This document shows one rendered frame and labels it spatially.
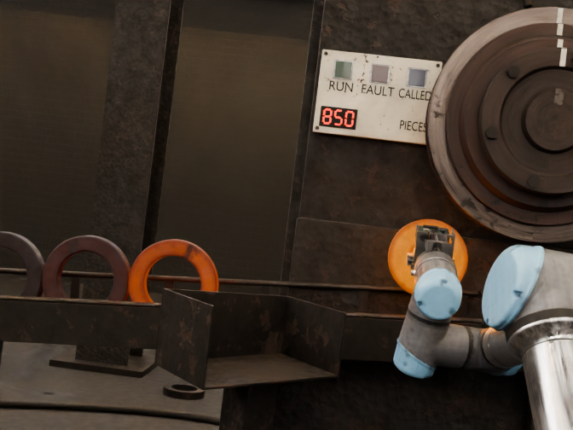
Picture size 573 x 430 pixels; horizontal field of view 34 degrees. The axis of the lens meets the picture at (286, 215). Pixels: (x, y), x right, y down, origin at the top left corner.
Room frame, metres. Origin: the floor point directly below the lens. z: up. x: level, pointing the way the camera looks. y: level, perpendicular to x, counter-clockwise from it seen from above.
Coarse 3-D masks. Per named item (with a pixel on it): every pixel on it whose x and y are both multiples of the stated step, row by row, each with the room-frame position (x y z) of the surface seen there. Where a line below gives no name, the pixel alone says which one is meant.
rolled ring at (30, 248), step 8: (0, 232) 1.97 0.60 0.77; (8, 232) 1.98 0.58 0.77; (0, 240) 1.97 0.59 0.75; (8, 240) 1.97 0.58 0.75; (16, 240) 1.97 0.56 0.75; (24, 240) 1.97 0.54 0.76; (8, 248) 1.97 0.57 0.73; (16, 248) 1.97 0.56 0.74; (24, 248) 1.96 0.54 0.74; (32, 248) 1.97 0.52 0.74; (24, 256) 1.96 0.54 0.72; (32, 256) 1.96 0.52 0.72; (40, 256) 1.98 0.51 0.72; (32, 264) 1.96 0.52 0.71; (40, 264) 1.96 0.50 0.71; (32, 272) 1.96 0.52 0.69; (40, 272) 1.96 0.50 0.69; (32, 280) 1.96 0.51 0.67; (40, 280) 1.96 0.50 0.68; (24, 288) 1.96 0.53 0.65; (32, 288) 1.96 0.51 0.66; (40, 288) 1.97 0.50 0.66; (32, 296) 1.96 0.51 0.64; (40, 296) 1.99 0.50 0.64
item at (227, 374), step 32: (160, 320) 1.67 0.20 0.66; (192, 320) 1.56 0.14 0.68; (224, 320) 1.74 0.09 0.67; (256, 320) 1.77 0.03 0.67; (288, 320) 1.79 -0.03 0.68; (320, 320) 1.70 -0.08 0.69; (160, 352) 1.66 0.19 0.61; (192, 352) 1.55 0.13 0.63; (224, 352) 1.74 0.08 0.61; (256, 352) 1.78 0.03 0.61; (288, 352) 1.78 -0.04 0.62; (320, 352) 1.69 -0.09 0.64; (192, 384) 1.54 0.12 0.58; (224, 384) 1.53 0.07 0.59; (256, 384) 1.55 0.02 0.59; (256, 416) 1.64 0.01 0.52
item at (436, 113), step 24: (504, 24) 1.87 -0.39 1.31; (528, 24) 1.87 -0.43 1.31; (480, 48) 1.87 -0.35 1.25; (456, 72) 1.88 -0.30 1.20; (432, 96) 1.88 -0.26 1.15; (432, 120) 1.88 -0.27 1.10; (432, 144) 1.88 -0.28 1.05; (456, 192) 1.88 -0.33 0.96; (480, 216) 1.87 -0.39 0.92; (528, 240) 1.86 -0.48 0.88; (552, 240) 1.86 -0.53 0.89
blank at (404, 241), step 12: (408, 228) 1.86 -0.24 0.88; (396, 240) 1.86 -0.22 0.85; (408, 240) 1.86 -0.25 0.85; (456, 240) 1.85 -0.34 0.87; (396, 252) 1.86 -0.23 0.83; (408, 252) 1.86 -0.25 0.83; (456, 252) 1.85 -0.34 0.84; (396, 264) 1.86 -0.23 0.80; (456, 264) 1.85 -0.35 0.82; (396, 276) 1.86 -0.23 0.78; (408, 276) 1.85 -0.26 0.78; (408, 288) 1.85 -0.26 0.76
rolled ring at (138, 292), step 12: (168, 240) 1.94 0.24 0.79; (180, 240) 1.94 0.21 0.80; (144, 252) 1.94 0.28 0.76; (156, 252) 1.94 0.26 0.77; (168, 252) 1.93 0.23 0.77; (180, 252) 1.93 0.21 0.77; (192, 252) 1.93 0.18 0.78; (204, 252) 1.94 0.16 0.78; (144, 264) 1.94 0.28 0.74; (204, 264) 1.93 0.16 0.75; (132, 276) 1.94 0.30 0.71; (144, 276) 1.94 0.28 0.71; (204, 276) 1.93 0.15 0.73; (216, 276) 1.93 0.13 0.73; (132, 288) 1.94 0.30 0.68; (144, 288) 1.94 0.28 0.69; (204, 288) 1.93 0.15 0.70; (216, 288) 1.93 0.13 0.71; (132, 300) 1.94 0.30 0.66; (144, 300) 1.94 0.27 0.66
